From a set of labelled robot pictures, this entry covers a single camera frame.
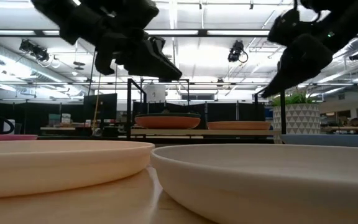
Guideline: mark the white cylinder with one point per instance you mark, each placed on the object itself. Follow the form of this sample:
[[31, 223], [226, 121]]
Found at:
[[7, 127]]

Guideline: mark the black frame crossbar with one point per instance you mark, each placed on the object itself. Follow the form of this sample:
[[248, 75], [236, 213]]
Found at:
[[202, 32]]

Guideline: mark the white box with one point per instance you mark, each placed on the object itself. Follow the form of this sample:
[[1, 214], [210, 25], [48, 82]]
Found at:
[[154, 93]]

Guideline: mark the peach plate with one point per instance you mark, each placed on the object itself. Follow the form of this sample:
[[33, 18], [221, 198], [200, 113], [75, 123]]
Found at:
[[57, 168]]

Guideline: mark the black hanging ceiling camera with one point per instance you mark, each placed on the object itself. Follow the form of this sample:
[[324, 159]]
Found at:
[[235, 51]]

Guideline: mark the orange plate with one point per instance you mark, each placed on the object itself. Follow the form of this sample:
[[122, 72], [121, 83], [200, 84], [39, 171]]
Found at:
[[166, 123]]

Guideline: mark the cream white plate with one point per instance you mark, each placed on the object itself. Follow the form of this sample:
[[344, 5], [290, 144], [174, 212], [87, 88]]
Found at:
[[259, 186]]

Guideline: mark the light blue plate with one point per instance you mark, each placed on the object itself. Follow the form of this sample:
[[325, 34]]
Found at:
[[337, 140]]

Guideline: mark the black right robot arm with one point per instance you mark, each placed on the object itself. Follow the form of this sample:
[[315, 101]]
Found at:
[[353, 21]]

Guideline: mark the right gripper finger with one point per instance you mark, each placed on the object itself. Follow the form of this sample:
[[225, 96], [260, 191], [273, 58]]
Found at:
[[283, 84]]

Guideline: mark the wooden workbench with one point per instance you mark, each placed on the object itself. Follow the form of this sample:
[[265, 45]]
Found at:
[[57, 128], [353, 127]]

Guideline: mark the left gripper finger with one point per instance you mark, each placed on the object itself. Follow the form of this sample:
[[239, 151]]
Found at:
[[151, 67], [159, 45]]

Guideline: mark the green potted plant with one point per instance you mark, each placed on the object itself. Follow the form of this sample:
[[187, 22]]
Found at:
[[294, 99]]

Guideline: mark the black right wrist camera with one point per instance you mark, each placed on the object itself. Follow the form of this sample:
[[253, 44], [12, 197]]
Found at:
[[284, 26]]

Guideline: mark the black ceiling camera cluster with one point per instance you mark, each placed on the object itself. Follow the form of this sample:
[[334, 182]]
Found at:
[[36, 51]]

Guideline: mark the black monitor panel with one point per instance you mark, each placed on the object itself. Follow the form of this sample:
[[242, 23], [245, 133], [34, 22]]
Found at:
[[101, 105]]

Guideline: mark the pink plate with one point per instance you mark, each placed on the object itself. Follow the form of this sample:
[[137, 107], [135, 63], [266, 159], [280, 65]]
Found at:
[[5, 137]]

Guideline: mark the white triangle-patterned plant pot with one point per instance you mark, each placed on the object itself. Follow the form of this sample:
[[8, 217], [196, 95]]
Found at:
[[303, 119]]

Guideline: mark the terracotta plate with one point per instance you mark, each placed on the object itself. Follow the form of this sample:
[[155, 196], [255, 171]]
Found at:
[[238, 125]]

